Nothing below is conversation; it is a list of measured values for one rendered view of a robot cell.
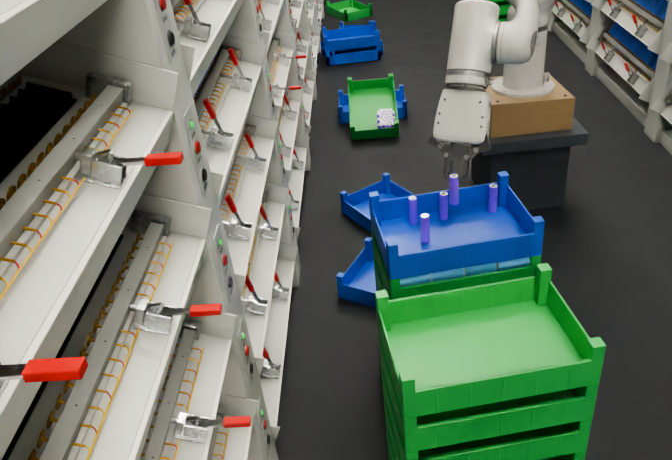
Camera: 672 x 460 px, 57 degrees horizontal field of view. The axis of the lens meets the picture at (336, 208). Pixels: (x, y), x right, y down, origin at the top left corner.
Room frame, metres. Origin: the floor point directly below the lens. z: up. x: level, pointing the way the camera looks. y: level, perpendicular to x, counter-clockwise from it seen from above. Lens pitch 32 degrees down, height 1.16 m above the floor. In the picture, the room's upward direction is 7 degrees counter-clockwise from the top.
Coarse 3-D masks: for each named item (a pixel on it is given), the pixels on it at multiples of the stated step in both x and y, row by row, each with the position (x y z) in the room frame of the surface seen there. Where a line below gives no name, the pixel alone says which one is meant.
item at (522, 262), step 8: (384, 264) 1.02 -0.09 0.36; (488, 264) 0.94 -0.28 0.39; (496, 264) 0.95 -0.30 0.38; (504, 264) 0.94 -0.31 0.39; (512, 264) 0.94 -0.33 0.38; (520, 264) 0.94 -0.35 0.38; (528, 264) 0.95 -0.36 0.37; (440, 272) 0.94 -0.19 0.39; (448, 272) 0.93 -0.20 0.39; (456, 272) 0.93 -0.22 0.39; (464, 272) 0.94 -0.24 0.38; (472, 272) 0.94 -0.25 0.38; (480, 272) 0.95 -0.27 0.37; (488, 272) 0.95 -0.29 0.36; (400, 280) 0.93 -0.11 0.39; (408, 280) 0.93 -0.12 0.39; (416, 280) 0.93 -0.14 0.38; (424, 280) 0.93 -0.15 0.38; (432, 280) 0.94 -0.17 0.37; (440, 280) 0.94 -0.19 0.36
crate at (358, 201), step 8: (384, 176) 1.87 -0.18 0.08; (376, 184) 1.87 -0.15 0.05; (384, 184) 1.88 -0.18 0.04; (392, 184) 1.86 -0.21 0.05; (344, 192) 1.79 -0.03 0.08; (360, 192) 1.83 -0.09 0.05; (368, 192) 1.85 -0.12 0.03; (384, 192) 1.88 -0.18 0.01; (392, 192) 1.86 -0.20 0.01; (400, 192) 1.82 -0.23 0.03; (408, 192) 1.78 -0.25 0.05; (344, 200) 1.78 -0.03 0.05; (352, 200) 1.81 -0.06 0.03; (360, 200) 1.83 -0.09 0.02; (368, 200) 1.84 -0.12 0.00; (344, 208) 1.78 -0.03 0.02; (352, 208) 1.73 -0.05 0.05; (360, 208) 1.80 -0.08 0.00; (368, 208) 1.79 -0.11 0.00; (352, 216) 1.74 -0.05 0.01; (360, 216) 1.69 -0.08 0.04; (368, 216) 1.74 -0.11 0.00; (360, 224) 1.70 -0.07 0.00; (368, 224) 1.66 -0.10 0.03
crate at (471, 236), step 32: (448, 192) 1.12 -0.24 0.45; (480, 192) 1.13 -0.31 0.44; (512, 192) 1.09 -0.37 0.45; (384, 224) 1.10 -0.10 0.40; (416, 224) 1.09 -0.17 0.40; (448, 224) 1.07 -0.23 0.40; (480, 224) 1.06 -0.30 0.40; (512, 224) 1.05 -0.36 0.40; (384, 256) 0.96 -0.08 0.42; (416, 256) 0.92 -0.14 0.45; (448, 256) 0.93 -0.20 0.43; (480, 256) 0.93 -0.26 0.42; (512, 256) 0.93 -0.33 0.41
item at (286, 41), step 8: (280, 32) 2.12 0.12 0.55; (272, 40) 2.10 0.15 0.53; (280, 40) 2.12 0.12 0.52; (288, 40) 2.11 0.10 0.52; (280, 48) 2.09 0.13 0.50; (288, 48) 2.11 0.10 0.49; (288, 56) 2.03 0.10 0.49; (280, 64) 1.94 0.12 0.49; (288, 64) 1.96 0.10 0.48; (272, 72) 1.86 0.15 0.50; (280, 72) 1.88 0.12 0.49; (272, 80) 1.80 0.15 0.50; (280, 80) 1.81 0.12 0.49; (280, 104) 1.64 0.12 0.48
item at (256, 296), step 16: (272, 192) 1.42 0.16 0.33; (272, 208) 1.38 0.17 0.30; (256, 224) 1.30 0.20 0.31; (272, 224) 1.31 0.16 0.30; (256, 240) 1.22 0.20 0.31; (272, 240) 1.24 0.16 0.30; (256, 256) 1.17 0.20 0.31; (272, 256) 1.18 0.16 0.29; (256, 272) 1.11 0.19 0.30; (272, 272) 1.12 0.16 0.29; (256, 288) 1.06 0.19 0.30; (272, 288) 1.07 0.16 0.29; (256, 304) 0.98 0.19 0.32; (256, 320) 0.96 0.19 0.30; (256, 336) 0.92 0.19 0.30; (256, 352) 0.87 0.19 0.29
